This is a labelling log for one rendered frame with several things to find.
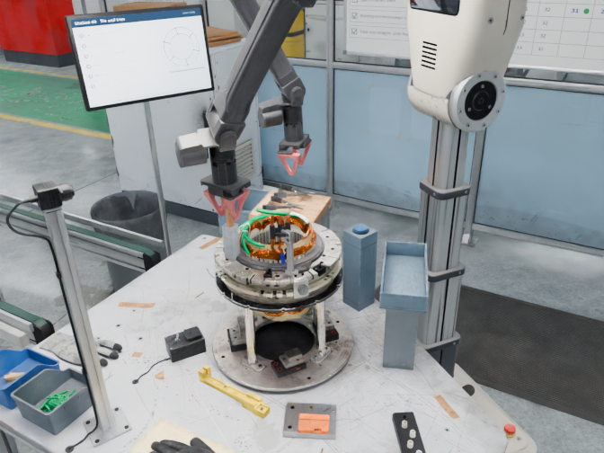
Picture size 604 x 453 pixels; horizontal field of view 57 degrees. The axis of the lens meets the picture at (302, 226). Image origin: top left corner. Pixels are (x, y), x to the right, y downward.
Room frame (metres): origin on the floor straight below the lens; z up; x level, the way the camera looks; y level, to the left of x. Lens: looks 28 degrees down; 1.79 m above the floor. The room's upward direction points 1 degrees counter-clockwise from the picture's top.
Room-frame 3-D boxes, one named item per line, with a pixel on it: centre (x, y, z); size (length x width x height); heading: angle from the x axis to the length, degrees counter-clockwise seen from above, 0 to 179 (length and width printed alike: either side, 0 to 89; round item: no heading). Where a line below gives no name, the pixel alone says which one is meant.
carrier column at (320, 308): (1.16, -0.04, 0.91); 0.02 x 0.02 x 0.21
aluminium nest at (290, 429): (0.95, -0.01, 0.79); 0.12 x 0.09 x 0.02; 85
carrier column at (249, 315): (1.13, 0.14, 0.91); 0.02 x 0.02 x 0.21
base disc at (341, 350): (1.23, 0.06, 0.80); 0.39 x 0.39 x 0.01
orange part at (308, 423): (0.92, -0.02, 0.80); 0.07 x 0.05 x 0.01; 85
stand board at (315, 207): (1.54, 0.03, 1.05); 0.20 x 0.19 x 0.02; 70
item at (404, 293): (1.17, -0.25, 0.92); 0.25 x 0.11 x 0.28; 169
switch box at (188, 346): (1.21, 0.33, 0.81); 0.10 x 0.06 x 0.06; 117
